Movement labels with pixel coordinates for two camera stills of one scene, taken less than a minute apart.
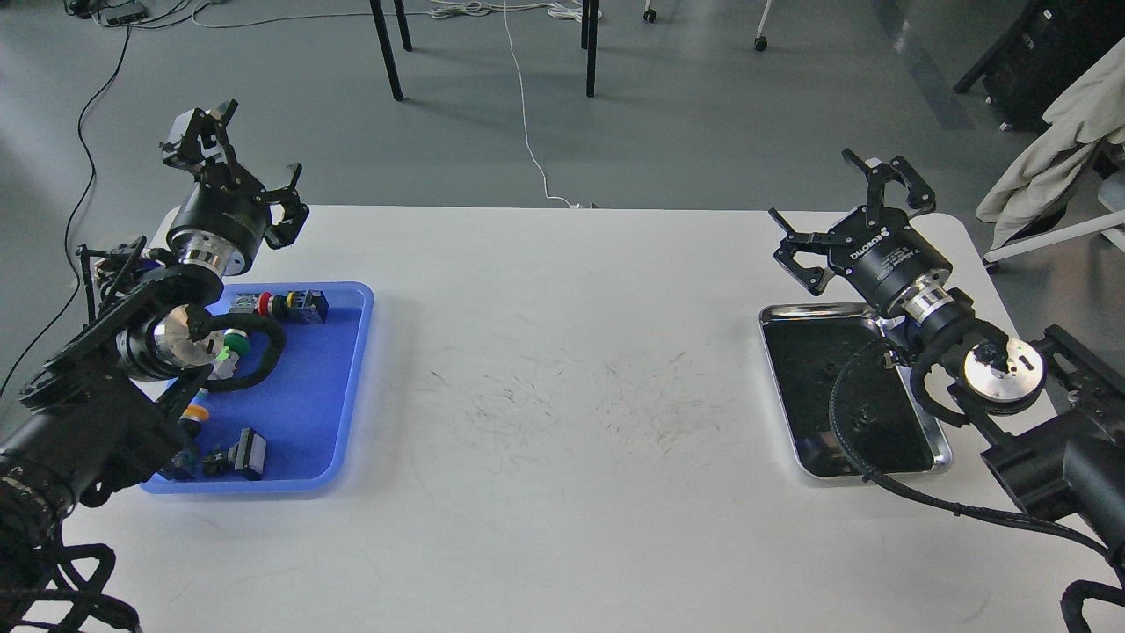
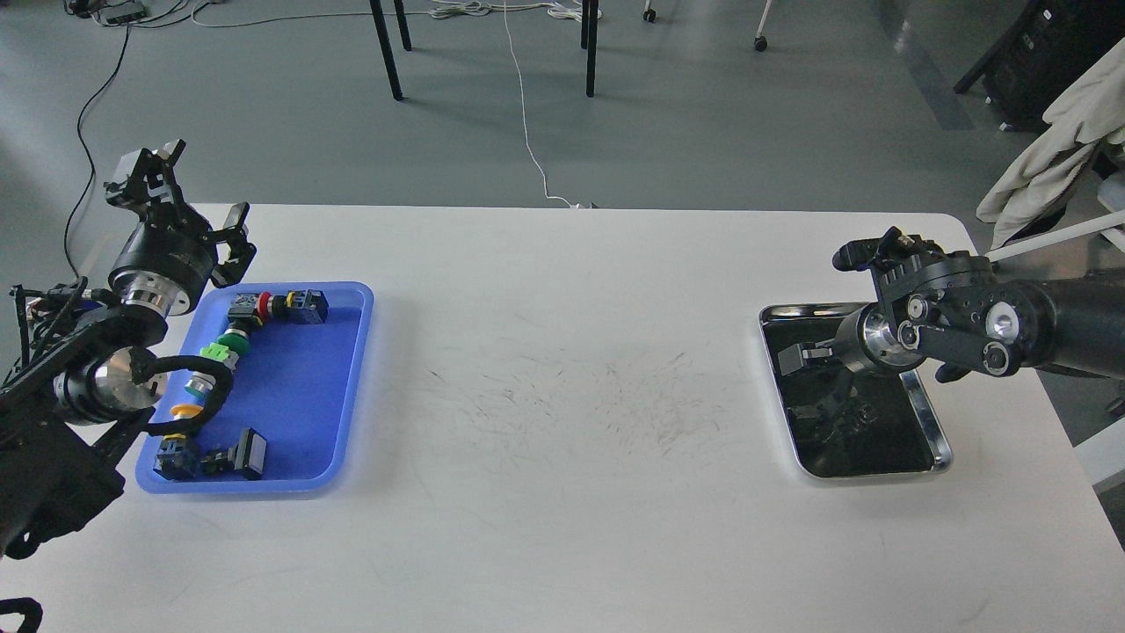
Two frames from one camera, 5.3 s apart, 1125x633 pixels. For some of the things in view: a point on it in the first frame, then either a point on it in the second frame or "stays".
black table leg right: (589, 33) stays
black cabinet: (1041, 50) stays
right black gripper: (881, 251) -> (870, 338)
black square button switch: (247, 456) stays
